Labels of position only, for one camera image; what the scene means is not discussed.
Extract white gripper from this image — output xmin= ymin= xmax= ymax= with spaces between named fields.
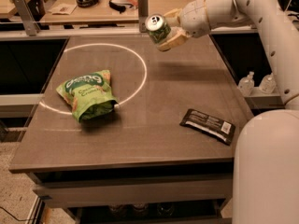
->
xmin=157 ymin=0 xmax=211 ymax=51

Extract green soda can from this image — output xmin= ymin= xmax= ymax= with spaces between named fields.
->
xmin=145 ymin=14 xmax=171 ymax=44

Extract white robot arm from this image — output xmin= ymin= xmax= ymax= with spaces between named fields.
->
xmin=159 ymin=0 xmax=299 ymax=224

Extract black sunglasses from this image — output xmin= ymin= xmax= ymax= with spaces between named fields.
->
xmin=109 ymin=0 xmax=126 ymax=14

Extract left clear plastic bottle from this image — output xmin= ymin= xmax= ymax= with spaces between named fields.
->
xmin=238 ymin=71 xmax=254 ymax=96

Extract clear plastic bottle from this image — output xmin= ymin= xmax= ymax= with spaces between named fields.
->
xmin=259 ymin=74 xmax=276 ymax=94
xmin=238 ymin=71 xmax=254 ymax=96

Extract black snack bar wrapper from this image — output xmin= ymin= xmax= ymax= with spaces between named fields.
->
xmin=179 ymin=109 xmax=235 ymax=146

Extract green snack bag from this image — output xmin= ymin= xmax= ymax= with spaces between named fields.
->
xmin=56 ymin=70 xmax=118 ymax=122

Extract right clear plastic bottle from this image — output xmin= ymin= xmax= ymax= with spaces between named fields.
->
xmin=259 ymin=74 xmax=276 ymax=94

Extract small paper card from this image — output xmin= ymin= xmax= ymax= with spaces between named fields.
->
xmin=50 ymin=4 xmax=77 ymax=15

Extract white table drawer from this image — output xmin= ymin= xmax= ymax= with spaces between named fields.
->
xmin=34 ymin=174 xmax=233 ymax=208

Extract middle metal bracket post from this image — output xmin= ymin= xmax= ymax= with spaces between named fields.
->
xmin=137 ymin=0 xmax=149 ymax=33

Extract metal bracket post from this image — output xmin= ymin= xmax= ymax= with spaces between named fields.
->
xmin=137 ymin=0 xmax=149 ymax=33
xmin=12 ymin=0 xmax=40 ymax=36

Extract left metal bracket post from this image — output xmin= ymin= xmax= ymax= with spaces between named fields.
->
xmin=12 ymin=0 xmax=40 ymax=36

